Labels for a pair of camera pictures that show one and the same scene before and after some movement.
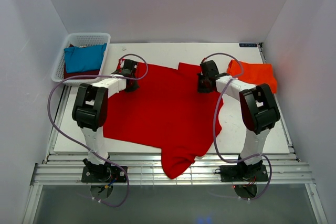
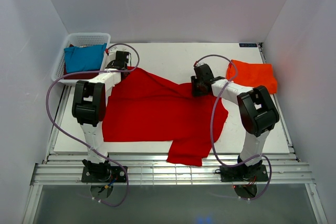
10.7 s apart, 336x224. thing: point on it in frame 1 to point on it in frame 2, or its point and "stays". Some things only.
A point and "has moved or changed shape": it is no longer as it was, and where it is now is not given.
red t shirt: x=167 y=112 has moved or changed shape
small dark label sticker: x=248 y=44 stays
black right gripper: x=200 y=89 to x=195 y=92
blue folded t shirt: x=78 y=59 stays
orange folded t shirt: x=254 y=74 stays
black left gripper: x=133 y=87 to x=111 y=63
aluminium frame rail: x=65 y=169 stays
